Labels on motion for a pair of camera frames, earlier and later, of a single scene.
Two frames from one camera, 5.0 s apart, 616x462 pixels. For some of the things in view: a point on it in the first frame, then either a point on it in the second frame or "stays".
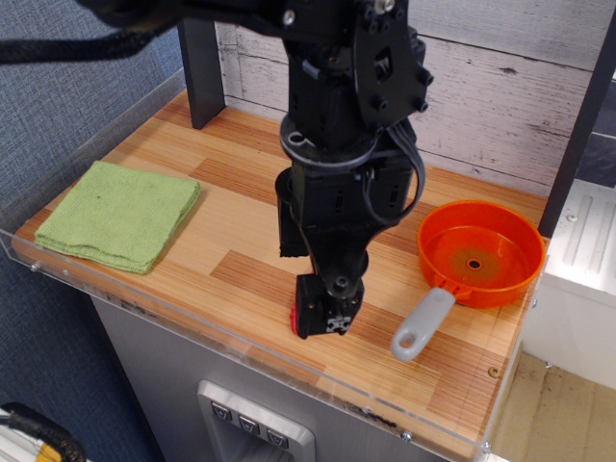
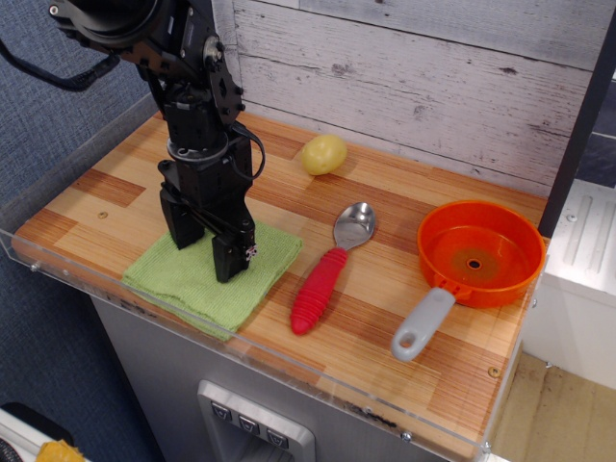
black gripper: [343, 194] to [208, 185]
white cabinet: [572, 321] stays
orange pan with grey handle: [481, 254] stays
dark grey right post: [579, 147] stays
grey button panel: [241, 430] stays
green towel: [117, 217] to [184, 281]
